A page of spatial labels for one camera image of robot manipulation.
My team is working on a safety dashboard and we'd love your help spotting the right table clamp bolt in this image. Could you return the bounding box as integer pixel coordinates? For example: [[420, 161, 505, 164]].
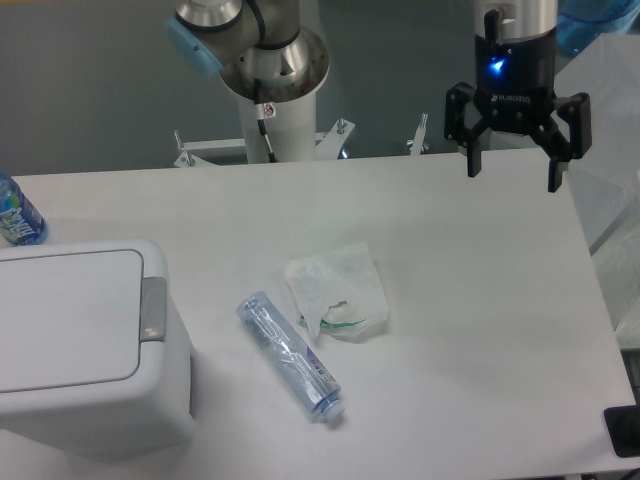
[[406, 112, 430, 156]]

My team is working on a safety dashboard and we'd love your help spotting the black cable on pedestal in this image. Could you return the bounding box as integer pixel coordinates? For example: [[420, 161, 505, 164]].
[[252, 79, 279, 164]]

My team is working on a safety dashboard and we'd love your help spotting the empty clear plastic bottle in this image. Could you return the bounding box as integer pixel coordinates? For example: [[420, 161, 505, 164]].
[[236, 292, 345, 425]]

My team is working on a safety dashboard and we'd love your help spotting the blue labelled water bottle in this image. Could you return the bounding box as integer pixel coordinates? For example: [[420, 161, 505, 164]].
[[1, 174, 48, 246]]

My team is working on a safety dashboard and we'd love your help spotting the middle table clamp bolt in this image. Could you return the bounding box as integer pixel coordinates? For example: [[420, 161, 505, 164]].
[[336, 118, 349, 159]]

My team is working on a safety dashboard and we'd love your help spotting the blue plastic bag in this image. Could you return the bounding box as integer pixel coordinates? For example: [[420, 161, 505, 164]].
[[557, 0, 639, 57]]

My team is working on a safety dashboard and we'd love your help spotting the grey trash can push button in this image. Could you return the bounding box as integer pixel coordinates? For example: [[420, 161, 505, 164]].
[[139, 277, 168, 342]]

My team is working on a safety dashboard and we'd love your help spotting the black device at table edge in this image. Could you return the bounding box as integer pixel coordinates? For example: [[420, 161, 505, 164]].
[[604, 405, 639, 458]]

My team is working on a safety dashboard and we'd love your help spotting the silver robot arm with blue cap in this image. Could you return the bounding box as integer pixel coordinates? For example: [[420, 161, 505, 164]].
[[165, 1, 330, 103]]

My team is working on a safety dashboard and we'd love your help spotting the white trash can body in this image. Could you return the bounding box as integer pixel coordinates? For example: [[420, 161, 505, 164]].
[[1, 240, 196, 454]]

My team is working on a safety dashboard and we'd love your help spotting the white trash can lid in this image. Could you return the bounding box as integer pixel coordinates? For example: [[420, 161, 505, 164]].
[[1, 250, 143, 393]]

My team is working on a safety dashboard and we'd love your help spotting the crumpled white plastic bag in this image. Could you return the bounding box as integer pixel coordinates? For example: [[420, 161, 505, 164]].
[[285, 241, 389, 341]]

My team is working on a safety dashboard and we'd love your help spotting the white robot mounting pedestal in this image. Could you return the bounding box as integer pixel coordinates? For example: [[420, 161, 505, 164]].
[[183, 91, 355, 168]]

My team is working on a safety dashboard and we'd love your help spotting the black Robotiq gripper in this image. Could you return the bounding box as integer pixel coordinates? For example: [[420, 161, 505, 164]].
[[444, 24, 592, 193]]

